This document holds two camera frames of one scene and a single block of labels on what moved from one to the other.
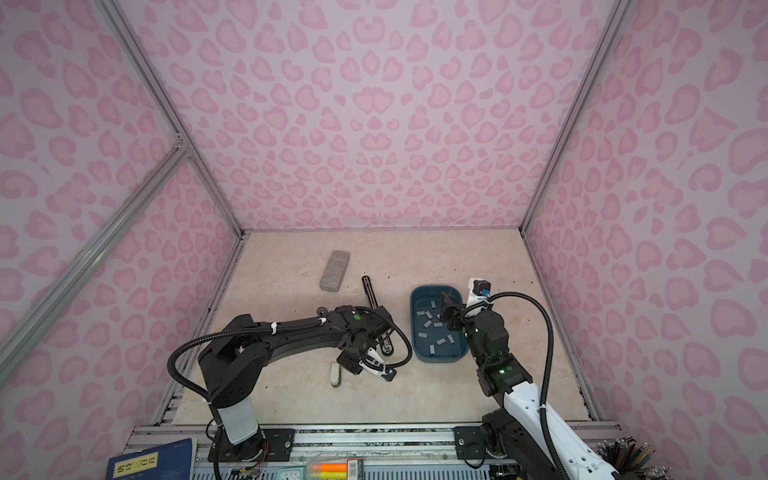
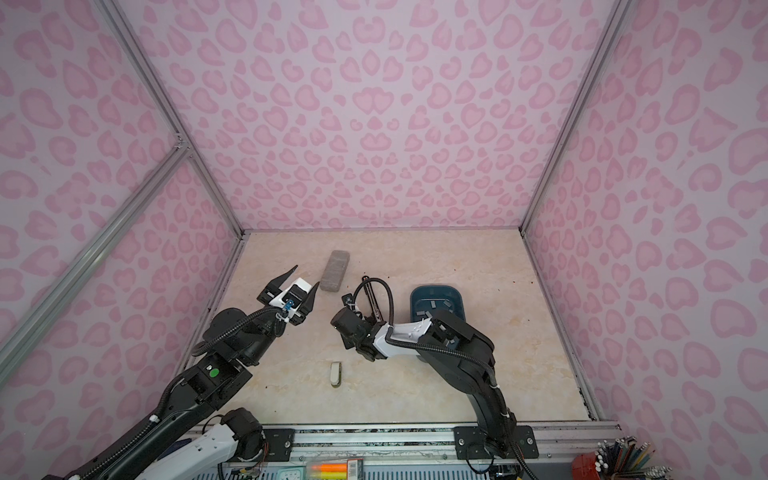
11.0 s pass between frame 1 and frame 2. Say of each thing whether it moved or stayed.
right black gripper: moved
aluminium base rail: stayed
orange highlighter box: stayed
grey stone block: stayed
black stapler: stayed
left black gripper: moved
